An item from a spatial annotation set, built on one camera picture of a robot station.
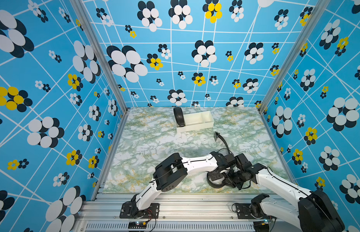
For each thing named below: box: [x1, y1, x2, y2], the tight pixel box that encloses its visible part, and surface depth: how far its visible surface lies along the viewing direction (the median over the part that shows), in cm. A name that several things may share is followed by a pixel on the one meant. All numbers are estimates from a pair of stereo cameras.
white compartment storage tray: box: [175, 110, 215, 133], surface depth 111 cm
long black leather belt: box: [173, 106, 185, 127], surface depth 99 cm
